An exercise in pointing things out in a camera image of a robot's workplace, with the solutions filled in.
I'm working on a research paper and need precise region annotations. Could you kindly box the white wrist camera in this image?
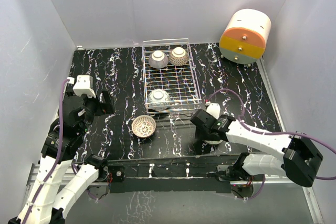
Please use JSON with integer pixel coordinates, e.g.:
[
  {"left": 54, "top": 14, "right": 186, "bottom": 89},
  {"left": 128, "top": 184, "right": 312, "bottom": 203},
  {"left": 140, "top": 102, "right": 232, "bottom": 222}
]
[
  {"left": 206, "top": 103, "right": 221, "bottom": 119},
  {"left": 65, "top": 75, "right": 96, "bottom": 98}
]

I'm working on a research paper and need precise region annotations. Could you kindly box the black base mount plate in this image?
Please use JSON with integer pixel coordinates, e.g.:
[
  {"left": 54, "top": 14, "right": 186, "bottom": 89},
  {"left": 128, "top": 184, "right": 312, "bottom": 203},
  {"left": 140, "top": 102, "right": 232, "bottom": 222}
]
[{"left": 107, "top": 162, "right": 266, "bottom": 195}]

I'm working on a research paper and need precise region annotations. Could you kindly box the orange yellow cylindrical drawer cabinet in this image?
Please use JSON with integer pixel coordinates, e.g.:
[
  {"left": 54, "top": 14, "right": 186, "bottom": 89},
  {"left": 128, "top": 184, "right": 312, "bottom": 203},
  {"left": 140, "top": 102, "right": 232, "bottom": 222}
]
[{"left": 219, "top": 9, "right": 271, "bottom": 65}]

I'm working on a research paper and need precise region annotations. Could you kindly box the red patterned bowl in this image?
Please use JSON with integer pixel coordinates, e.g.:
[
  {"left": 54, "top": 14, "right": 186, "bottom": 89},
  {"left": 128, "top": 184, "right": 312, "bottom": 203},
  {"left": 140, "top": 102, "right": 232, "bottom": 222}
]
[{"left": 148, "top": 89, "right": 170, "bottom": 111}]

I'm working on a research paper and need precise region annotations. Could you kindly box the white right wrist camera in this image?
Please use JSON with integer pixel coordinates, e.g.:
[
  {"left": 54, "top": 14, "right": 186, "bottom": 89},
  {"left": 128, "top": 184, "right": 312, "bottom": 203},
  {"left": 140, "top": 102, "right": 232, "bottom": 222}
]
[{"left": 206, "top": 103, "right": 221, "bottom": 119}]

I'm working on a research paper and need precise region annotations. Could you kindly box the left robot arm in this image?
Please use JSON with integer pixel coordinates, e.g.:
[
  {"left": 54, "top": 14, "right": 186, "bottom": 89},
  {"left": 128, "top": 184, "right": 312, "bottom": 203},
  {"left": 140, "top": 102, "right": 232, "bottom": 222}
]
[{"left": 8, "top": 90, "right": 115, "bottom": 223}]

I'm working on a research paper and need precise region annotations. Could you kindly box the aluminium frame rail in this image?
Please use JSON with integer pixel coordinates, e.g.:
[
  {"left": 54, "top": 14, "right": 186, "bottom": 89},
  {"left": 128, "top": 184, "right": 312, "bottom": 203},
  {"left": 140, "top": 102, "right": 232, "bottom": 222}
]
[{"left": 26, "top": 58, "right": 325, "bottom": 224}]

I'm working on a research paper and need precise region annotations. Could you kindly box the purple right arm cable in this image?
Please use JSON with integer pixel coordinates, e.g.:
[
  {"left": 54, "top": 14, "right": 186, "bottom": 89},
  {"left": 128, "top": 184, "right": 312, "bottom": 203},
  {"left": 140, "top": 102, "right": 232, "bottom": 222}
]
[{"left": 206, "top": 88, "right": 336, "bottom": 201}]

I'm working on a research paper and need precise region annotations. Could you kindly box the green patterned bowl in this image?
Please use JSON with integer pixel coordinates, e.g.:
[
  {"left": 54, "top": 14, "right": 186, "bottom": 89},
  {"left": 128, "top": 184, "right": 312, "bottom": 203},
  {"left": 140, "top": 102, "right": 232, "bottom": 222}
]
[{"left": 204, "top": 140, "right": 223, "bottom": 145}]

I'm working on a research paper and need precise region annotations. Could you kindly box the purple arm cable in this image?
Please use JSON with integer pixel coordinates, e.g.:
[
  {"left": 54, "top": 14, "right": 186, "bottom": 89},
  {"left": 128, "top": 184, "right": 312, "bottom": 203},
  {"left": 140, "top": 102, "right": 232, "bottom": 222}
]
[
  {"left": 206, "top": 88, "right": 336, "bottom": 201},
  {"left": 18, "top": 78, "right": 73, "bottom": 222}
]

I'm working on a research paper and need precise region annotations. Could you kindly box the white brown lattice bowl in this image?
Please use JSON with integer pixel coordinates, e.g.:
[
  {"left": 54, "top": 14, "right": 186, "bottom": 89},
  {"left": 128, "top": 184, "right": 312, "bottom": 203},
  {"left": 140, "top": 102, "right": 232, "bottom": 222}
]
[{"left": 131, "top": 115, "right": 156, "bottom": 138}]

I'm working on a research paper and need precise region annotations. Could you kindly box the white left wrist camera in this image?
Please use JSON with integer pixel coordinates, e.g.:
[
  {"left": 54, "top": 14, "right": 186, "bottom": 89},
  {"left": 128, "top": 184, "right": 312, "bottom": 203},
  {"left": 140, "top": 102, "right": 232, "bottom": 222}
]
[{"left": 65, "top": 75, "right": 96, "bottom": 98}]

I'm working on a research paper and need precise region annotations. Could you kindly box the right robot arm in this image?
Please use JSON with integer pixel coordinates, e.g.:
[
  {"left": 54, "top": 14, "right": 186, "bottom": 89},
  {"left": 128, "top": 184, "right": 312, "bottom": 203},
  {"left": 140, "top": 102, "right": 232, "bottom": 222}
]
[{"left": 191, "top": 109, "right": 323, "bottom": 187}]

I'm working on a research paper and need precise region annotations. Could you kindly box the brown floral patterned bowl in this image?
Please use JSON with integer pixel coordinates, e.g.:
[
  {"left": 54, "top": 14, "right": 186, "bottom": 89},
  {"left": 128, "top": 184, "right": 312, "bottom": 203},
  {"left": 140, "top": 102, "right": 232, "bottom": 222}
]
[{"left": 169, "top": 47, "right": 188, "bottom": 66}]

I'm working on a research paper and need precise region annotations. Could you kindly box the purple striped bowl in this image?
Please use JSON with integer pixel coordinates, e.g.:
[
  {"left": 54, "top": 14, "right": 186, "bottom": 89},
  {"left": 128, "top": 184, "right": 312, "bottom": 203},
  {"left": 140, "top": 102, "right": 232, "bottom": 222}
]
[{"left": 149, "top": 50, "right": 169, "bottom": 69}]

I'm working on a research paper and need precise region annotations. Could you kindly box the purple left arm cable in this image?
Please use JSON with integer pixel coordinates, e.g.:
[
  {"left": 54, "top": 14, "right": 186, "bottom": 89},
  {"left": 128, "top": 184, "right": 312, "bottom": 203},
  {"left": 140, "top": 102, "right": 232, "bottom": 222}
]
[{"left": 18, "top": 78, "right": 73, "bottom": 222}]

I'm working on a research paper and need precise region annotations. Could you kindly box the white wire dish rack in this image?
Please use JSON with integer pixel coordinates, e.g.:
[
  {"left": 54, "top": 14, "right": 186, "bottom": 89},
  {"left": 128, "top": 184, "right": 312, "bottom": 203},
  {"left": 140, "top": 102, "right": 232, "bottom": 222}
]
[{"left": 142, "top": 38, "right": 202, "bottom": 114}]

